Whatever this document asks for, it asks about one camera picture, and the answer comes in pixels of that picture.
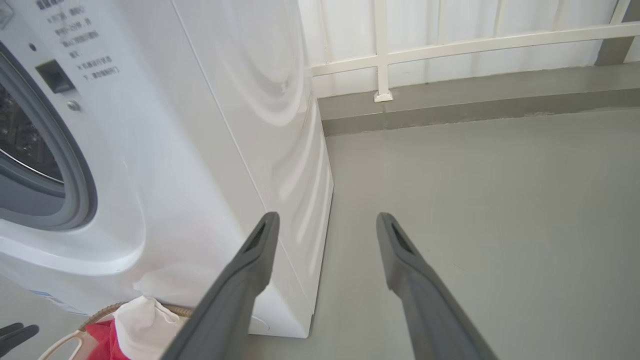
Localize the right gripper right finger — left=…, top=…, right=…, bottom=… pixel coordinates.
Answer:
left=376, top=212, right=501, bottom=360

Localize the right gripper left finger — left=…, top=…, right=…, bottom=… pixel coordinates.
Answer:
left=160, top=211, right=281, bottom=360

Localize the red and white garment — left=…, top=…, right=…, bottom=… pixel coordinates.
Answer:
left=85, top=295, right=182, bottom=360

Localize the cream perforated laundry basket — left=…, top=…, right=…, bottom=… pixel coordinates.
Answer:
left=37, top=301, right=193, bottom=360

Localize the white front-load washing machine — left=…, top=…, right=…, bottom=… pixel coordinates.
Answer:
left=0, top=0, right=335, bottom=339

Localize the white metal railing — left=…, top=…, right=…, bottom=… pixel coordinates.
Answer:
left=310, top=0, right=640, bottom=103

